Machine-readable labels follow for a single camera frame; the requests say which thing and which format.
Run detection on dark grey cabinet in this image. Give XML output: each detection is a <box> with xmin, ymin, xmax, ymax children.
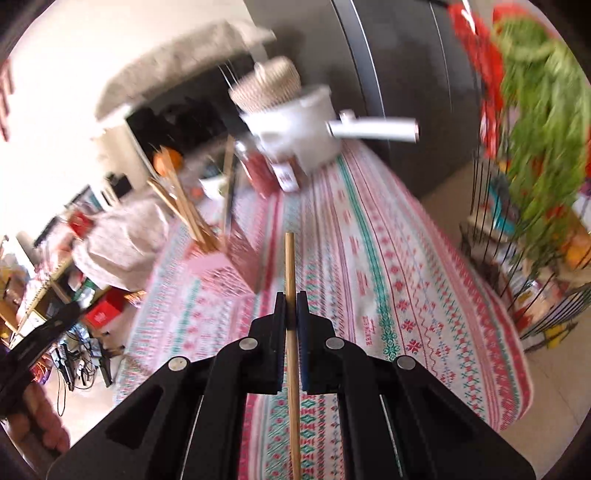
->
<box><xmin>245</xmin><ymin>0</ymin><xmax>481</xmax><ymax>199</ymax></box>

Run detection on patterned tablecloth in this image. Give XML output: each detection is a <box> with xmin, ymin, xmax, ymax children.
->
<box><xmin>113</xmin><ymin>138</ymin><xmax>532</xmax><ymax>480</ymax></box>

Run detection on red perforated basket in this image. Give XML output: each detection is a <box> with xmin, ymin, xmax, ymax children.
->
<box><xmin>185</xmin><ymin>222</ymin><xmax>262</xmax><ymax>296</ymax></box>

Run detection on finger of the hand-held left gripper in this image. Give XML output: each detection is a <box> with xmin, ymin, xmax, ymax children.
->
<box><xmin>0</xmin><ymin>302</ymin><xmax>81</xmax><ymax>416</ymax></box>

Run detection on grey hood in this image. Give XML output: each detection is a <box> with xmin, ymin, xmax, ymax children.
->
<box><xmin>95</xmin><ymin>21</ymin><xmax>278</xmax><ymax>121</ymax></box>

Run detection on clear jar with white label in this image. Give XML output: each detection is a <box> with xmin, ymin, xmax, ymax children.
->
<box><xmin>270</xmin><ymin>154</ymin><xmax>308</xmax><ymax>192</ymax></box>

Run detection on bundle of wooden chopsticks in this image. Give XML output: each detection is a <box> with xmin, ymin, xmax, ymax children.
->
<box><xmin>147</xmin><ymin>136</ymin><xmax>237</xmax><ymax>254</ymax></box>

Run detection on clear jar of red flakes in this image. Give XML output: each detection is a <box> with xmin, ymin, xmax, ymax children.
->
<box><xmin>235</xmin><ymin>141</ymin><xmax>278</xmax><ymax>199</ymax></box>

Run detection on black cables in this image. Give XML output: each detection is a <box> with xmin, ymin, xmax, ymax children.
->
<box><xmin>51</xmin><ymin>332</ymin><xmax>114</xmax><ymax>416</ymax></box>

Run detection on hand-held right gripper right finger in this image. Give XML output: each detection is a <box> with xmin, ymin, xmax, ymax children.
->
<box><xmin>295</xmin><ymin>292</ymin><xmax>537</xmax><ymax>480</ymax></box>

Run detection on orange pumpkin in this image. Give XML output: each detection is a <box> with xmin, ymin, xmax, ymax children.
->
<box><xmin>152</xmin><ymin>148</ymin><xmax>183</xmax><ymax>176</ymax></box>

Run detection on black wire rack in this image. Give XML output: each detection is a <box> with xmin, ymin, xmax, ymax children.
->
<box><xmin>459</xmin><ymin>152</ymin><xmax>591</xmax><ymax>342</ymax></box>

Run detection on red snack packet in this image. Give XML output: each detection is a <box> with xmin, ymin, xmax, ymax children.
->
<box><xmin>450</xmin><ymin>0</ymin><xmax>509</xmax><ymax>158</ymax></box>

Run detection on plain wooden chopstick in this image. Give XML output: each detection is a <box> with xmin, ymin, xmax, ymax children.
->
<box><xmin>285</xmin><ymin>232</ymin><xmax>303</xmax><ymax>480</ymax></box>

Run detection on red box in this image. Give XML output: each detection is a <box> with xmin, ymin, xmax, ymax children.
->
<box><xmin>85</xmin><ymin>295</ymin><xmax>125</xmax><ymax>328</ymax></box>

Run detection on white bowl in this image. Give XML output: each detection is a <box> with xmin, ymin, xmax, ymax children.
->
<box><xmin>199</xmin><ymin>174</ymin><xmax>230</xmax><ymax>200</ymax></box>

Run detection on white cloth bundle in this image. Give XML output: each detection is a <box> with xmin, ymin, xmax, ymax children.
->
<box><xmin>74</xmin><ymin>200</ymin><xmax>169</xmax><ymax>291</ymax></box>

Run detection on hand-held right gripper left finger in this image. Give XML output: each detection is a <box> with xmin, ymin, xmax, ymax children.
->
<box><xmin>46</xmin><ymin>292</ymin><xmax>289</xmax><ymax>480</ymax></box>

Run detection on wicker basket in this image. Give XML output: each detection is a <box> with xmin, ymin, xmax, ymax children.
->
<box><xmin>228</xmin><ymin>55</ymin><xmax>303</xmax><ymax>114</ymax></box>

